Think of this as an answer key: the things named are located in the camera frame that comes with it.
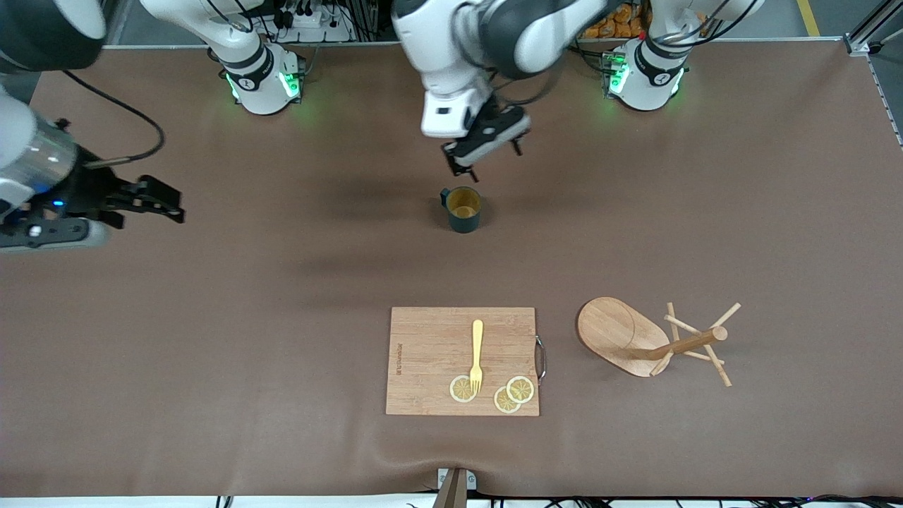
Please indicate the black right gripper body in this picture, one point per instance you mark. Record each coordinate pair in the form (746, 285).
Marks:
(89, 192)

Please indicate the teal cup yellow inside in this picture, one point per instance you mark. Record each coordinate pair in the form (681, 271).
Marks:
(464, 217)

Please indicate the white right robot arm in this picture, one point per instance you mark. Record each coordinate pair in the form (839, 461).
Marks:
(247, 70)

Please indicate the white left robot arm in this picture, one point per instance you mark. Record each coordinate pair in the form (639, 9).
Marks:
(451, 42)

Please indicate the wooden cup rack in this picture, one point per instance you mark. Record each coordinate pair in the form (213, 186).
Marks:
(614, 331)

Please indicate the brown table mat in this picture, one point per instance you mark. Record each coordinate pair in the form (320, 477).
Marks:
(282, 317)

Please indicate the orange packaged goods pile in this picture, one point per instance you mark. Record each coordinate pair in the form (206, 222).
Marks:
(624, 21)

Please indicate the yellow plastic fork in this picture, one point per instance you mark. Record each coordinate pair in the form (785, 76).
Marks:
(477, 339)

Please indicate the wooden cutting board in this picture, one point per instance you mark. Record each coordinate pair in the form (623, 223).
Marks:
(430, 353)

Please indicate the white power strip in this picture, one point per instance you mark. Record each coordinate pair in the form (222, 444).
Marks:
(314, 21)

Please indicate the lemon slice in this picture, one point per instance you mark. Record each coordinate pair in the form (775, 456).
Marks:
(460, 391)
(522, 388)
(504, 402)

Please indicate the grey metal camera bracket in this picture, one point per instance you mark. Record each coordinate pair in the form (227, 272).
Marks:
(453, 487)

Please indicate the aluminium frame profile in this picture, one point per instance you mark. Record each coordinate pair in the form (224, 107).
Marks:
(864, 39)

